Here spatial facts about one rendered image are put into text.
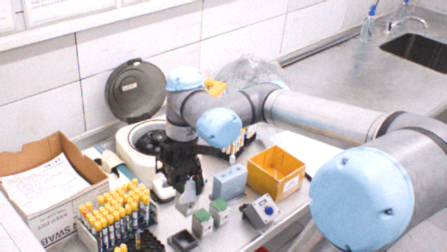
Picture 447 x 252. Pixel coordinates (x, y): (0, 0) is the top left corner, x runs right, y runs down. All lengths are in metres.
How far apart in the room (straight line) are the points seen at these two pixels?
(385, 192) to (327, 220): 0.09
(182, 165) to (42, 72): 0.59
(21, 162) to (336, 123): 0.99
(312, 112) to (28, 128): 0.95
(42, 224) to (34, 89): 0.42
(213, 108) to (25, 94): 0.73
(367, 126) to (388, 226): 0.23
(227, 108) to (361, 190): 0.38
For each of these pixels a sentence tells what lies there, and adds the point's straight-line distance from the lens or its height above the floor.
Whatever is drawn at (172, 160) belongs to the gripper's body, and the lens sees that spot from 1.03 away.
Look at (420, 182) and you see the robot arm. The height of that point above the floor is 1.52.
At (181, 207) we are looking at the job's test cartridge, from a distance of 1.15.
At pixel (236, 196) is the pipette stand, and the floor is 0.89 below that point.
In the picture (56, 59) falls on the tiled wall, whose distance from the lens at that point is 1.44.
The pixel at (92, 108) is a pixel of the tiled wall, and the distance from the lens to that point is 1.58.
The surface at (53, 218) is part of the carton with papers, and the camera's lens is 1.25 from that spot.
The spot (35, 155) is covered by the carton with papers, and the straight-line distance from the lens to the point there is 1.47.
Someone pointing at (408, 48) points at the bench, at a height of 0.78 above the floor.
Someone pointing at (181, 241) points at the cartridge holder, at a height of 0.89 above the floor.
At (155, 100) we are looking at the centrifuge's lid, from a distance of 1.60.
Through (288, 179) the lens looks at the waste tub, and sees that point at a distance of 1.41.
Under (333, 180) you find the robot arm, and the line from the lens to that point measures 0.56.
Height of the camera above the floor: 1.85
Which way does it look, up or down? 35 degrees down
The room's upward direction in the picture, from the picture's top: 3 degrees clockwise
